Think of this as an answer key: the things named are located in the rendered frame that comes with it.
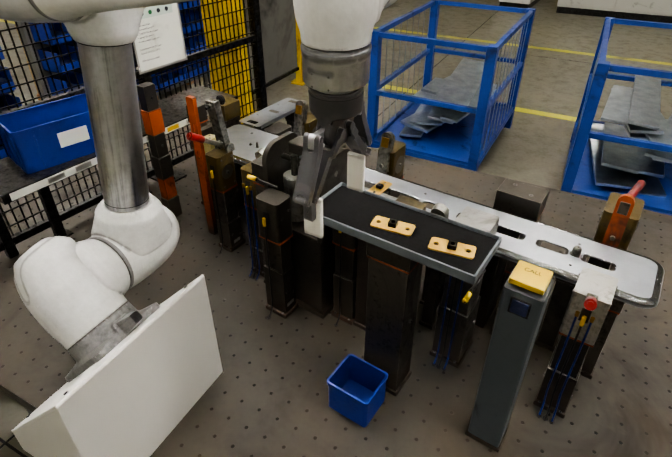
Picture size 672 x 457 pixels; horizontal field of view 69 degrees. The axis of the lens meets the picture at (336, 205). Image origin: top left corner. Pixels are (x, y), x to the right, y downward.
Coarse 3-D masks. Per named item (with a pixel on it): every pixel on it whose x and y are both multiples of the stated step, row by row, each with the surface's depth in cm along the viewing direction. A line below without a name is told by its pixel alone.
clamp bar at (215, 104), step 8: (208, 104) 139; (216, 104) 139; (208, 112) 142; (216, 112) 140; (216, 120) 142; (216, 128) 145; (224, 128) 145; (216, 136) 147; (224, 136) 146; (224, 144) 147
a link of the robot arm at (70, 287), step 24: (48, 240) 105; (72, 240) 108; (96, 240) 112; (24, 264) 101; (48, 264) 101; (72, 264) 103; (96, 264) 107; (120, 264) 111; (24, 288) 101; (48, 288) 100; (72, 288) 102; (96, 288) 104; (120, 288) 110; (48, 312) 100; (72, 312) 101; (96, 312) 103; (72, 336) 101
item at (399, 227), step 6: (378, 216) 100; (372, 222) 98; (384, 222) 98; (390, 222) 96; (396, 222) 96; (402, 222) 98; (378, 228) 97; (384, 228) 96; (390, 228) 96; (396, 228) 96; (402, 228) 96; (408, 228) 97; (414, 228) 96; (402, 234) 95; (408, 234) 95
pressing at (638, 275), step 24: (240, 144) 164; (264, 144) 164; (408, 192) 139; (432, 192) 139; (456, 216) 129; (504, 216) 129; (504, 240) 120; (528, 240) 120; (552, 240) 120; (576, 240) 120; (552, 264) 112; (576, 264) 112; (624, 264) 112; (648, 264) 112; (624, 288) 106; (648, 288) 106
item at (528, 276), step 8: (520, 264) 88; (528, 264) 88; (512, 272) 86; (520, 272) 86; (528, 272) 86; (536, 272) 86; (544, 272) 86; (552, 272) 86; (512, 280) 85; (520, 280) 84; (528, 280) 84; (536, 280) 84; (544, 280) 84; (528, 288) 83; (536, 288) 83; (544, 288) 82
